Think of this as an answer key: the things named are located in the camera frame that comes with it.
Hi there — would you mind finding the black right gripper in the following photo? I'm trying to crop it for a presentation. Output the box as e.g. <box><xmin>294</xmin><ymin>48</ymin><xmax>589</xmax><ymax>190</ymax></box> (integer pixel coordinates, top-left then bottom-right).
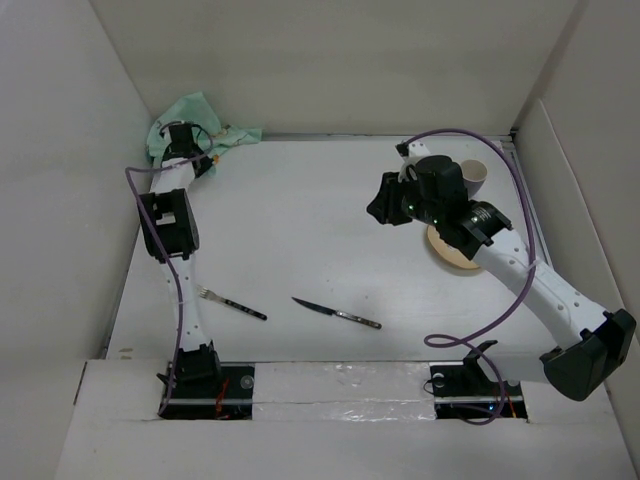
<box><xmin>365</xmin><ymin>169</ymin><xmax>443</xmax><ymax>228</ymax></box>

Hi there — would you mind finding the beige patterned plate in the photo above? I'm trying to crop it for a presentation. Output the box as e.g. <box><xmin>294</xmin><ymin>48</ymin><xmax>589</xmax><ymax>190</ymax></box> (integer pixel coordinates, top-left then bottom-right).
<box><xmin>424</xmin><ymin>226</ymin><xmax>482</xmax><ymax>276</ymax></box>

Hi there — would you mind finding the purple ceramic cup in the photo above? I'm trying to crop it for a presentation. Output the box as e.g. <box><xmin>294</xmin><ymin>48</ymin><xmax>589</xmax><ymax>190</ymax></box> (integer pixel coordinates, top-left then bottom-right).
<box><xmin>460</xmin><ymin>159</ymin><xmax>488</xmax><ymax>198</ymax></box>

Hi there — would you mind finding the silver fork black handle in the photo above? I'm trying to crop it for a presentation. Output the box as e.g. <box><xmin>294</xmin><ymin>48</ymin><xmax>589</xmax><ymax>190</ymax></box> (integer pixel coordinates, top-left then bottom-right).
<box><xmin>197</xmin><ymin>285</ymin><xmax>268</xmax><ymax>321</ymax></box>

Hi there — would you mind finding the mint green cartoon cloth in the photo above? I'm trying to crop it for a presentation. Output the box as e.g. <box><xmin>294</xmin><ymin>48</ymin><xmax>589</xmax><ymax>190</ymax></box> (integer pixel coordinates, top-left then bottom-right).
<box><xmin>146</xmin><ymin>92</ymin><xmax>263</xmax><ymax>174</ymax></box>

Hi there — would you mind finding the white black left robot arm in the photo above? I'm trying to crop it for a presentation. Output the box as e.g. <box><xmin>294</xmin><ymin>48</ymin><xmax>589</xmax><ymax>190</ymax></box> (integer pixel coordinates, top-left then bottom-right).
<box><xmin>139</xmin><ymin>121</ymin><xmax>223</xmax><ymax>397</ymax></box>

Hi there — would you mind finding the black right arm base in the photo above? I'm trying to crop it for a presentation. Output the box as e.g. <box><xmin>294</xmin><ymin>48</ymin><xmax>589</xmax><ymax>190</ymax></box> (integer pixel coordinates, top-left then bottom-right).
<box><xmin>423</xmin><ymin>350</ymin><xmax>528</xmax><ymax>424</ymax></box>

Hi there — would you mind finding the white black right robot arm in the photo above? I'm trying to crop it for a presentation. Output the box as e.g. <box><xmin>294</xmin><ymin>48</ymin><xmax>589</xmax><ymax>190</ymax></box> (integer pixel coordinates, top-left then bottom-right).
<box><xmin>367</xmin><ymin>140</ymin><xmax>636</xmax><ymax>401</ymax></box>

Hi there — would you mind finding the steak knife black blade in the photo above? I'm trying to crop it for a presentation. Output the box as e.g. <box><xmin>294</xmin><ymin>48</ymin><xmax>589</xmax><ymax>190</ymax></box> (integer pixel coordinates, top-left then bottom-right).
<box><xmin>292</xmin><ymin>297</ymin><xmax>382</xmax><ymax>330</ymax></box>

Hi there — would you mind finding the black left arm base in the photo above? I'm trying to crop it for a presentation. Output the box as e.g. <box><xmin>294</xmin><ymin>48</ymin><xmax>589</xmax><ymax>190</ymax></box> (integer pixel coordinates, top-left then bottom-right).
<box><xmin>156</xmin><ymin>363</ymin><xmax>255</xmax><ymax>421</ymax></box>

